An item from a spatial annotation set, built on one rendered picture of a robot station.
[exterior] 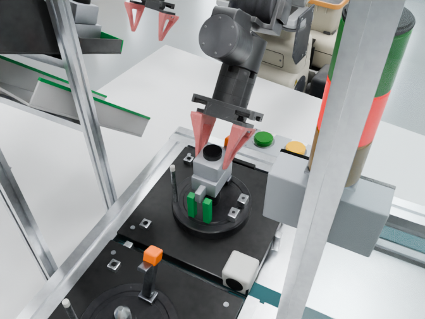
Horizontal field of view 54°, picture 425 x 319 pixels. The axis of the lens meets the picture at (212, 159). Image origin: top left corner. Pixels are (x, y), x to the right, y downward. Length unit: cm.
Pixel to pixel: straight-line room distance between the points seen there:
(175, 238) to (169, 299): 12
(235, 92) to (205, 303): 31
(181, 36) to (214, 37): 276
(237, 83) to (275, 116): 51
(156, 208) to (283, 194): 35
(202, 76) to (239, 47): 70
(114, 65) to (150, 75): 176
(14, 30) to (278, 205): 39
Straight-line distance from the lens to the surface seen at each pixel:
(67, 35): 61
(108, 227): 76
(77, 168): 101
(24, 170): 105
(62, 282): 72
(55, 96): 67
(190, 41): 325
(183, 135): 90
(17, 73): 78
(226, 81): 63
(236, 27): 56
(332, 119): 32
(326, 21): 162
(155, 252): 57
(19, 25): 60
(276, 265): 75
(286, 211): 46
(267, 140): 87
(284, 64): 139
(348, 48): 29
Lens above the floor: 155
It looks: 44 degrees down
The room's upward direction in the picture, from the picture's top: straight up
